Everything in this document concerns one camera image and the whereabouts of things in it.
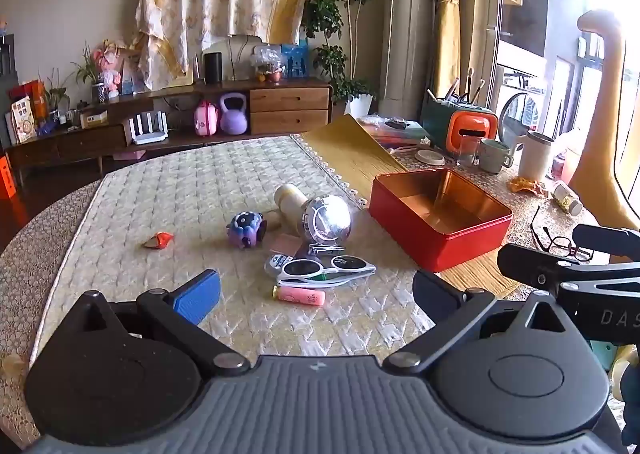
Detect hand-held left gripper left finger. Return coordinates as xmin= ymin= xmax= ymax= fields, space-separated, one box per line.
xmin=82 ymin=270 xmax=250 ymax=377

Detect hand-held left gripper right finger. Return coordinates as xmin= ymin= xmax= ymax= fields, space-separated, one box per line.
xmin=382 ymin=271 xmax=568 ymax=369

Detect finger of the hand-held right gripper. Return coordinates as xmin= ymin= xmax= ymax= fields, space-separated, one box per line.
xmin=572 ymin=224 xmax=640 ymax=259
xmin=497 ymin=244 xmax=640 ymax=292

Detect red tin box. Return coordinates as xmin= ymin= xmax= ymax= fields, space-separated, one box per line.
xmin=369 ymin=168 xmax=514 ymax=273

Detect purple toy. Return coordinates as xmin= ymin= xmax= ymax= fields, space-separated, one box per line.
xmin=226 ymin=211 xmax=266 ymax=250

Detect pink tube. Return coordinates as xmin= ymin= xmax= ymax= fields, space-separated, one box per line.
xmin=272 ymin=285 xmax=326 ymax=306

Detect white sunglasses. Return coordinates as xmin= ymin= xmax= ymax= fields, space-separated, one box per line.
xmin=276 ymin=255 xmax=377 ymax=289

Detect cream bottle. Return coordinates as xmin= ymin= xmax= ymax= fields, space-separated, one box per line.
xmin=274 ymin=184 xmax=311 ymax=215

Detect black eyeglasses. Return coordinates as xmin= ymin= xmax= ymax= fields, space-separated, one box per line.
xmin=531 ymin=206 xmax=596 ymax=262

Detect small pill bottle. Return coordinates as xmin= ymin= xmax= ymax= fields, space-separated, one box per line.
xmin=550 ymin=180 xmax=584 ymax=216

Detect orange wrapper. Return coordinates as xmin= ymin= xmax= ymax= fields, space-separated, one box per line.
xmin=509 ymin=176 xmax=551 ymax=198

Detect clear case with blue label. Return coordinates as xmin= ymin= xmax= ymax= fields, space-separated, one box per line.
xmin=265 ymin=254 xmax=293 ymax=278

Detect pink flat box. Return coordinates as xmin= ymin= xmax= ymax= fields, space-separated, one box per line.
xmin=267 ymin=234 xmax=301 ymax=256

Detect quilted cream table cover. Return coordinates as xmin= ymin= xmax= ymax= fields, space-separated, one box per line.
xmin=30 ymin=134 xmax=438 ymax=385

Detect white tumbler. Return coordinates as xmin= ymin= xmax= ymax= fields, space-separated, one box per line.
xmin=515 ymin=131 xmax=557 ymax=181

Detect green mug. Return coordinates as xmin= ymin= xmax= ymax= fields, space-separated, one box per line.
xmin=478 ymin=139 xmax=515 ymax=175

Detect clear drinking glass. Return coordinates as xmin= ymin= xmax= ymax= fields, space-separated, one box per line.
xmin=457 ymin=134 xmax=483 ymax=167

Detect washing machine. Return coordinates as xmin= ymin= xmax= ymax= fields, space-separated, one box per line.
xmin=499 ymin=91 xmax=542 ymax=145

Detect orange tissue box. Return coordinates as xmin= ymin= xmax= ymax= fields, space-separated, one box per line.
xmin=447 ymin=111 xmax=499 ymax=160

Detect lace tablecloth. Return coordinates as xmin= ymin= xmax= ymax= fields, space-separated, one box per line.
xmin=0 ymin=179 xmax=101 ymax=445

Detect yellow mat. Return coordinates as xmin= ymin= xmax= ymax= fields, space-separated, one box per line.
xmin=300 ymin=114 xmax=523 ymax=299

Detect green storage box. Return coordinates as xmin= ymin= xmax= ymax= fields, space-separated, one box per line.
xmin=422 ymin=96 xmax=481 ymax=147

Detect white router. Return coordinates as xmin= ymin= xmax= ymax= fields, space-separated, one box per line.
xmin=122 ymin=111 xmax=169 ymax=145

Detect pink toy suitcase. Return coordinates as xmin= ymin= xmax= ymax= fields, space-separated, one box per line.
xmin=194 ymin=100 xmax=220 ymax=136

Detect purple kettlebell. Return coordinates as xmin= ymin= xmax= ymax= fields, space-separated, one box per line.
xmin=220 ymin=93 xmax=249 ymax=135

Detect white plant pot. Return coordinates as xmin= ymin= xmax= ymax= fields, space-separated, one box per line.
xmin=348 ymin=94 xmax=376 ymax=120

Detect wooden media cabinet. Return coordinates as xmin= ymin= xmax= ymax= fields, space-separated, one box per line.
xmin=4 ymin=78 xmax=333 ymax=187

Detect plastic bag of fruit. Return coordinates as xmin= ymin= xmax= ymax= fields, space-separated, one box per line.
xmin=250 ymin=45 xmax=286 ymax=83

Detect small potted plant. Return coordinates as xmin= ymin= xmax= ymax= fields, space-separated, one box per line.
xmin=71 ymin=45 xmax=109 ymax=104

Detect yellow curtain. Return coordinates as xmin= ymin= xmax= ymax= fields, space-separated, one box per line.
xmin=431 ymin=0 xmax=501 ymax=100

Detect beige standing air conditioner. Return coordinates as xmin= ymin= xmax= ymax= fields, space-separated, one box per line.
xmin=379 ymin=0 xmax=437 ymax=116

